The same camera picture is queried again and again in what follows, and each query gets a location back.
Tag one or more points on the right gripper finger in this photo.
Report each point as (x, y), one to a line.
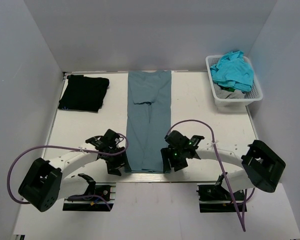
(165, 153)
(179, 164)

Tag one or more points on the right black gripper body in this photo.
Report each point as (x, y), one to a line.
(177, 152)

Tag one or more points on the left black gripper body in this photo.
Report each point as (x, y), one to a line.
(118, 158)

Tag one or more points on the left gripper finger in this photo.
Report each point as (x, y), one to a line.
(114, 169)
(125, 162)

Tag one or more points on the grey-blue t-shirt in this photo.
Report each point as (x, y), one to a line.
(148, 119)

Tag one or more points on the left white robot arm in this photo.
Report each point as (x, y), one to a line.
(47, 181)

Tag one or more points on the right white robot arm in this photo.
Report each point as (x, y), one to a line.
(225, 167)

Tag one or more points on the folded black t-shirt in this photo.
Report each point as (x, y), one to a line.
(84, 93)

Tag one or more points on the grey t-shirt in basket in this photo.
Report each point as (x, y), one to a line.
(222, 94)

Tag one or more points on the green item in basket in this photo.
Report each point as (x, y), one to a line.
(229, 89)

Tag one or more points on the turquoise t-shirt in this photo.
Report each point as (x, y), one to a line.
(231, 71)

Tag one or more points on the white plastic laundry basket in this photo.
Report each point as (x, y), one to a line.
(254, 95)

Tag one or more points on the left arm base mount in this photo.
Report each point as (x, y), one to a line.
(101, 198)

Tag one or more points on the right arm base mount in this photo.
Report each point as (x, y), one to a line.
(214, 199)

